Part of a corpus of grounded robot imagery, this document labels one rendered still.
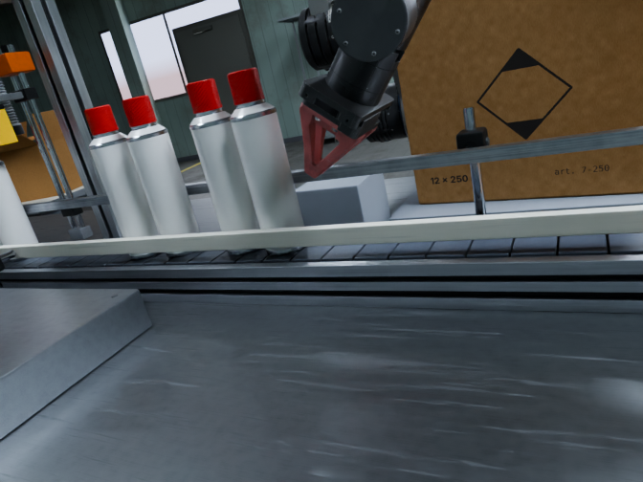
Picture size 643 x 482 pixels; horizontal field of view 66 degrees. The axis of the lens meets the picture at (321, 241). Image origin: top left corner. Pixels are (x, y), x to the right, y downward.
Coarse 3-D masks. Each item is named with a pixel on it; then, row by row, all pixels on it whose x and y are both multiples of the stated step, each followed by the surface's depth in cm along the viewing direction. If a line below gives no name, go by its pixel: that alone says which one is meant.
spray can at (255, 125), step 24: (240, 72) 51; (240, 96) 52; (240, 120) 52; (264, 120) 52; (240, 144) 54; (264, 144) 53; (264, 168) 54; (288, 168) 55; (264, 192) 55; (288, 192) 55; (264, 216) 56; (288, 216) 56
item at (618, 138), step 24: (504, 144) 48; (528, 144) 47; (552, 144) 46; (576, 144) 45; (600, 144) 44; (624, 144) 44; (336, 168) 56; (360, 168) 55; (384, 168) 54; (408, 168) 53; (192, 192) 67
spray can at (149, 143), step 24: (144, 96) 60; (144, 120) 60; (144, 144) 60; (168, 144) 62; (144, 168) 61; (168, 168) 62; (144, 192) 64; (168, 192) 63; (168, 216) 63; (192, 216) 66
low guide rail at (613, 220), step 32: (352, 224) 51; (384, 224) 49; (416, 224) 47; (448, 224) 46; (480, 224) 44; (512, 224) 43; (544, 224) 42; (576, 224) 41; (608, 224) 40; (640, 224) 39; (32, 256) 76
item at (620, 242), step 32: (64, 256) 79; (96, 256) 75; (128, 256) 71; (160, 256) 67; (192, 256) 64; (224, 256) 61; (256, 256) 59; (288, 256) 56; (320, 256) 54; (352, 256) 52; (384, 256) 50; (416, 256) 48; (448, 256) 47; (480, 256) 46; (512, 256) 44
